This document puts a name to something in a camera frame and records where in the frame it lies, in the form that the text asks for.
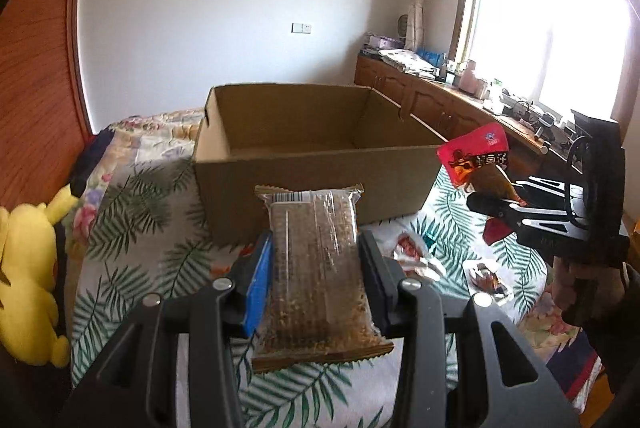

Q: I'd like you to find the red snack packet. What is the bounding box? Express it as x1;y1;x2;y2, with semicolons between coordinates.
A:
436;122;526;245

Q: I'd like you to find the brown cereal bar packet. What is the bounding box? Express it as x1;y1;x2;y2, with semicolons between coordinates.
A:
252;185;394;374

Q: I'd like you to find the right hand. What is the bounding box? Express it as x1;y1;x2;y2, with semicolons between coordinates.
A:
551;257;630;327

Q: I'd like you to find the white red snack wrapper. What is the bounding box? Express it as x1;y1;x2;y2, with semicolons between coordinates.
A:
393;232;447;282

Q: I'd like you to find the dark snack wrapper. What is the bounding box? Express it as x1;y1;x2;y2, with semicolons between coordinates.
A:
462;260;513;304

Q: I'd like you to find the wooden side cabinet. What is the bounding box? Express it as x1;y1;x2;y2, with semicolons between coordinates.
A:
355;54;565;180

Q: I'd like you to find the leaf pattern bed sheet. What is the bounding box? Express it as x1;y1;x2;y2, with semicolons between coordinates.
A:
64;110;602;427

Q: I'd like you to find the yellow plush toy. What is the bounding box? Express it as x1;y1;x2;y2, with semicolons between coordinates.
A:
1;185;77;368

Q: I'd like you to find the cardboard box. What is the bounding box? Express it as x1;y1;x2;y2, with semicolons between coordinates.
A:
193;84;445;246

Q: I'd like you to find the window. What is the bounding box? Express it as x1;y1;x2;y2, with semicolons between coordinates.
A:
450;0;639;125

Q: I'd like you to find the wooden wardrobe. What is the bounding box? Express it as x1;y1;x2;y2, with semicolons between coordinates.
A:
1;0;92;208

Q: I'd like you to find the wall switch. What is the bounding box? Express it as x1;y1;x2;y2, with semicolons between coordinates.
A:
291;23;311;35

